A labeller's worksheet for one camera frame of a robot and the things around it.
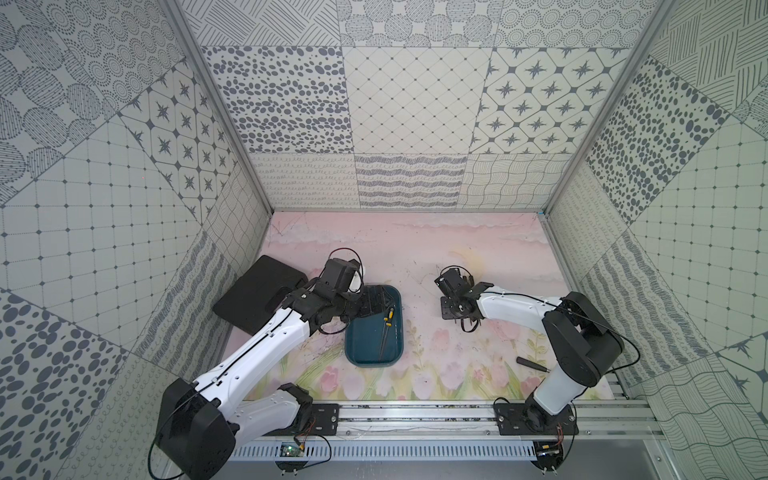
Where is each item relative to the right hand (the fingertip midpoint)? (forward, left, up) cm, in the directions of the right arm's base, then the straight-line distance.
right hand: (455, 310), depth 93 cm
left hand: (-6, +22, +17) cm, 29 cm away
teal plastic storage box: (-10, +24, 0) cm, 26 cm away
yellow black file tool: (-5, +21, 0) cm, 21 cm away
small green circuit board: (-37, +44, -2) cm, 58 cm away
